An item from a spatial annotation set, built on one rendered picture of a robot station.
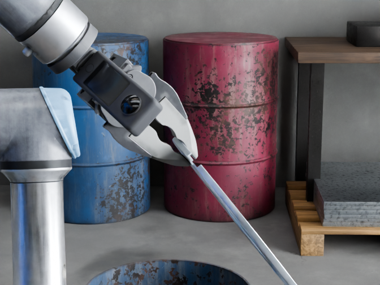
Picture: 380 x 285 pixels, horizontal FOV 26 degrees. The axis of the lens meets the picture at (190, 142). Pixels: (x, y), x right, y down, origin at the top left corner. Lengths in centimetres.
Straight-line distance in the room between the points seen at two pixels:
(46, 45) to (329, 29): 368
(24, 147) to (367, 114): 349
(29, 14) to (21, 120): 42
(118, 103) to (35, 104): 43
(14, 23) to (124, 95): 14
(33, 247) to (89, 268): 219
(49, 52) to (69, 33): 3
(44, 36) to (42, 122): 40
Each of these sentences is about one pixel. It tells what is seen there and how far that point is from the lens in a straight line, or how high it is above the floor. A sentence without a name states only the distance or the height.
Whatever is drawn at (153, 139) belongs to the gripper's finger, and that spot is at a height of 108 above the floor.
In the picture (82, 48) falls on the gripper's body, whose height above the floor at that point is 119.
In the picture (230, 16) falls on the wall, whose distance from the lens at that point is 451.
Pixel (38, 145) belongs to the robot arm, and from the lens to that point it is 132.
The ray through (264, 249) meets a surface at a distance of 93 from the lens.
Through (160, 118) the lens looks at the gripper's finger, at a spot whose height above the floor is 111.
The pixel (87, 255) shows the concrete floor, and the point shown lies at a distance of 368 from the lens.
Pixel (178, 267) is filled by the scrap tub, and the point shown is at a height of 46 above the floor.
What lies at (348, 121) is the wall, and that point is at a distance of 465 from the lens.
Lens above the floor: 130
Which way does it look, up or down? 13 degrees down
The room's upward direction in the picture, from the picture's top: straight up
